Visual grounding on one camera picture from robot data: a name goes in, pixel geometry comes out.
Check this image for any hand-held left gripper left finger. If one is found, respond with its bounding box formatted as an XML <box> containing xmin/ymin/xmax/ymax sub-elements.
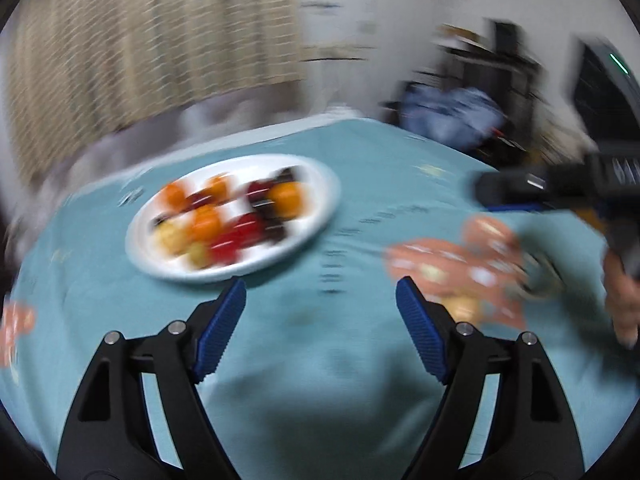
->
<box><xmin>56</xmin><ymin>277</ymin><xmax>247</xmax><ymax>480</ymax></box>

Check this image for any brick pattern curtain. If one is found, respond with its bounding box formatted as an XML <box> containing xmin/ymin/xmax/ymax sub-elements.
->
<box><xmin>5</xmin><ymin>0</ymin><xmax>306</xmax><ymax>186</ymax></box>

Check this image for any yellow orange fruit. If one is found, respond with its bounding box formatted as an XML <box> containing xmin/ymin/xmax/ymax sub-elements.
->
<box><xmin>205</xmin><ymin>174</ymin><xmax>232</xmax><ymax>202</ymax></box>

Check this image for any blue cloth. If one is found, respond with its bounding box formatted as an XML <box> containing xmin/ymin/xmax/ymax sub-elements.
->
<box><xmin>400</xmin><ymin>85</ymin><xmax>506</xmax><ymax>148</ymax></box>

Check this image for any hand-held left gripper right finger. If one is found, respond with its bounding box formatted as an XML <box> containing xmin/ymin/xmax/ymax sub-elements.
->
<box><xmin>395</xmin><ymin>276</ymin><xmax>586</xmax><ymax>480</ymax></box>

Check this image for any white oval plate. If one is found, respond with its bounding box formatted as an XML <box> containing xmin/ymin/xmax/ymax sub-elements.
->
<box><xmin>125</xmin><ymin>154</ymin><xmax>342</xmax><ymax>283</ymax></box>

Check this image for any large orange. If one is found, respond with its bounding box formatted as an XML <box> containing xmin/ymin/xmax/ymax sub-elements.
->
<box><xmin>267</xmin><ymin>181</ymin><xmax>306</xmax><ymax>218</ymax></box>

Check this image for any teal printed tablecloth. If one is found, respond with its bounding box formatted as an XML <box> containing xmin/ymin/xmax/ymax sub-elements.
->
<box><xmin>0</xmin><ymin>116</ymin><xmax>640</xmax><ymax>471</ymax></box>

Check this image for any person's right hand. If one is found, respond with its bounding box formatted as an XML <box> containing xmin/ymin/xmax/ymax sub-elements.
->
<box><xmin>602</xmin><ymin>249</ymin><xmax>640</xmax><ymax>350</ymax></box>

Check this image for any black television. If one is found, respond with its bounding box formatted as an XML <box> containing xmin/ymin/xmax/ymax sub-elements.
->
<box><xmin>440</xmin><ymin>20</ymin><xmax>543</xmax><ymax>161</ymax></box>

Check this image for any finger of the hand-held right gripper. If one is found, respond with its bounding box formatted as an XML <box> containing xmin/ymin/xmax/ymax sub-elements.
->
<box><xmin>472</xmin><ymin>162</ymin><xmax>593</xmax><ymax>211</ymax></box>

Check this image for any pale yellow fruit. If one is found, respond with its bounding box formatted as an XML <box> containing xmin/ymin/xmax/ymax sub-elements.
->
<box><xmin>156</xmin><ymin>222</ymin><xmax>191</xmax><ymax>256</ymax></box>

